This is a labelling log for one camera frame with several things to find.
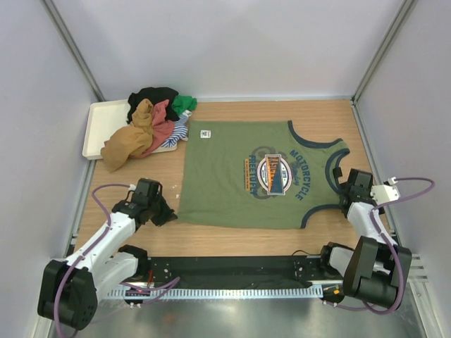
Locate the slotted white cable duct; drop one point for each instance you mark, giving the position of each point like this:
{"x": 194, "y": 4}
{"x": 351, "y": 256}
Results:
{"x": 124, "y": 293}

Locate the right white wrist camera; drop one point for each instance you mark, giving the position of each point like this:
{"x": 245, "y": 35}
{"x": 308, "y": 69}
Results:
{"x": 386, "y": 192}

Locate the aluminium frame post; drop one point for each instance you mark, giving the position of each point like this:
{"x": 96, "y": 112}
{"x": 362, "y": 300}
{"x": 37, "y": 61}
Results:
{"x": 59, "y": 23}
{"x": 389, "y": 37}

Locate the bright green tank top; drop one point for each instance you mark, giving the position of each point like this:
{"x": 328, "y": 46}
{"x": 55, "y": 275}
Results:
{"x": 184, "y": 103}

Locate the blue white striped tank top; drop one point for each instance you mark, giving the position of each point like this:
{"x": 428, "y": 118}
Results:
{"x": 180, "y": 130}

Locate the black tank top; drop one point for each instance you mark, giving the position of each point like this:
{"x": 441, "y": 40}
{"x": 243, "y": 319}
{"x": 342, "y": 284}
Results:
{"x": 155, "y": 95}

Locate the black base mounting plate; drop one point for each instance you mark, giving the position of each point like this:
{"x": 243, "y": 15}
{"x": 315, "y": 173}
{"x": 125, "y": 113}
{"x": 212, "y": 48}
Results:
{"x": 237, "y": 272}

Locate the white plastic tray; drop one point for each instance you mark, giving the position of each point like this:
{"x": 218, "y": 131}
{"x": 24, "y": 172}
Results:
{"x": 104, "y": 119}

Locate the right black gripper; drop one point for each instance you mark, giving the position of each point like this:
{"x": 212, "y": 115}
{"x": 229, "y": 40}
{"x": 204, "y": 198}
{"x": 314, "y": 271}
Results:
{"x": 344, "y": 186}

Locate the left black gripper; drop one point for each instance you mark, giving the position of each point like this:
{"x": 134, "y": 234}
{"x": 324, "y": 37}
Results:
{"x": 168, "y": 214}

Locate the aluminium front rail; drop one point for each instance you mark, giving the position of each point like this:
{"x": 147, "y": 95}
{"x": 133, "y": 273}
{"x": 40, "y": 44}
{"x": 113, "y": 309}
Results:
{"x": 417, "y": 272}

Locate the right aluminium frame post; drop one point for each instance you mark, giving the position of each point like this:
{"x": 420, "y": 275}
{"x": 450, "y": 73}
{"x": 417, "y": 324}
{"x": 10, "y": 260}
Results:
{"x": 389, "y": 37}

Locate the tan brown tank top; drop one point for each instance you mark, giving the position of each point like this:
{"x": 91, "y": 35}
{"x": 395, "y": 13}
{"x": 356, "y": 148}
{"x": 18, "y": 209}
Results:
{"x": 131, "y": 140}

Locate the left aluminium frame post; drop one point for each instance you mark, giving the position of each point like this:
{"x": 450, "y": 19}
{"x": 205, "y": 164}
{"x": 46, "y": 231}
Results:
{"x": 59, "y": 23}

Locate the olive green printed tank top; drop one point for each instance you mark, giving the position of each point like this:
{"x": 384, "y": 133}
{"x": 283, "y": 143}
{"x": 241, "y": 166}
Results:
{"x": 257, "y": 175}

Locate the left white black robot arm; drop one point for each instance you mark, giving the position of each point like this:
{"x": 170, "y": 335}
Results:
{"x": 72, "y": 287}

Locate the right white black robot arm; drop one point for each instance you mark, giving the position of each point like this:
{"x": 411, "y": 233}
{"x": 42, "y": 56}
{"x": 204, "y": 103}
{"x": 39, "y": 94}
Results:
{"x": 375, "y": 271}

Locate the dusty pink tank top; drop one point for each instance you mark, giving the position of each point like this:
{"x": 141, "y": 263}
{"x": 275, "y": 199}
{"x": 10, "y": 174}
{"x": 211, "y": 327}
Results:
{"x": 162, "y": 128}

